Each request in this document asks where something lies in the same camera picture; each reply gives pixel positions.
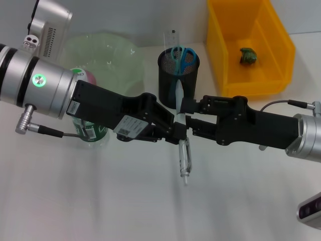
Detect green glass fruit bowl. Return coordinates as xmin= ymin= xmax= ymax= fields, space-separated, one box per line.
xmin=59 ymin=30 xmax=146 ymax=98

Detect blue scissors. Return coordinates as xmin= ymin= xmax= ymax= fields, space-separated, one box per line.
xmin=168 ymin=45 xmax=197 ymax=101

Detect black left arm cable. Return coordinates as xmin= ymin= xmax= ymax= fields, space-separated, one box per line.
xmin=27 ymin=119 xmax=91 ymax=139

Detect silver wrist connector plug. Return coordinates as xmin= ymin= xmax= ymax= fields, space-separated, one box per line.
xmin=14 ymin=104 xmax=38 ymax=135

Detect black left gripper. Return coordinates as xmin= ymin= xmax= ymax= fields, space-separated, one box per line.
xmin=66 ymin=80 xmax=188 ymax=146

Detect transparent plastic ruler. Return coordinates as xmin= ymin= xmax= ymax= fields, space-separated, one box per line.
xmin=162 ymin=29 xmax=184 ymax=76

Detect pink peach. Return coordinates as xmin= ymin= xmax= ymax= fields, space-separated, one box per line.
xmin=84 ymin=70 xmax=98 ymax=86

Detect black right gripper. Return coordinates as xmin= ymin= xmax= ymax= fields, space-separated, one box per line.
xmin=180 ymin=94 xmax=304 ymax=151

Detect yellow plastic bin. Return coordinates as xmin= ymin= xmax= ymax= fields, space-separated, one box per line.
xmin=206 ymin=0 xmax=296 ymax=101

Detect clear green-label water bottle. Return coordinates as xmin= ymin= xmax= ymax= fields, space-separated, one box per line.
xmin=69 ymin=67 xmax=110 ymax=150

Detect silver ballpoint pen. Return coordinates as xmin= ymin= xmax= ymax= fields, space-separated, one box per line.
xmin=175 ymin=79 xmax=193 ymax=187

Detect black mesh pen holder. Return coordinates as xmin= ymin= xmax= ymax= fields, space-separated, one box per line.
xmin=157 ymin=47 xmax=201 ymax=110

